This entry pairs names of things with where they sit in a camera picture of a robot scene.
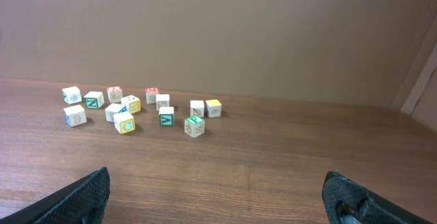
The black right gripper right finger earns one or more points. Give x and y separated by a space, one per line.
346 201

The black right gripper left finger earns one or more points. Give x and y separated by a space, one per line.
81 202

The yellow soccer ball J block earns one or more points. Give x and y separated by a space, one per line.
132 103

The blue bordered picture block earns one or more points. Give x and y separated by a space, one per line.
75 115

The yellow C white block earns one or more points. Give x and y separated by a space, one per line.
124 122

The red O ice cream block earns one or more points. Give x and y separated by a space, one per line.
112 109

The green N letter block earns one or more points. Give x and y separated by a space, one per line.
94 100

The green V bird block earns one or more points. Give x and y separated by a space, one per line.
72 95

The red A letter block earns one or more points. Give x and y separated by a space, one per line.
114 94

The green V number block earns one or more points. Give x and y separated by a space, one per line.
166 116

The green apple picture block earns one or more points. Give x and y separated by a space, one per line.
162 100

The red M letter block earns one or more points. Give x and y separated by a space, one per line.
151 93

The green F letter block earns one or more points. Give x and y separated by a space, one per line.
194 126

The red bordered white block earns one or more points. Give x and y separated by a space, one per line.
197 107

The yellow top block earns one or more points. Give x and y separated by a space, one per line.
214 108

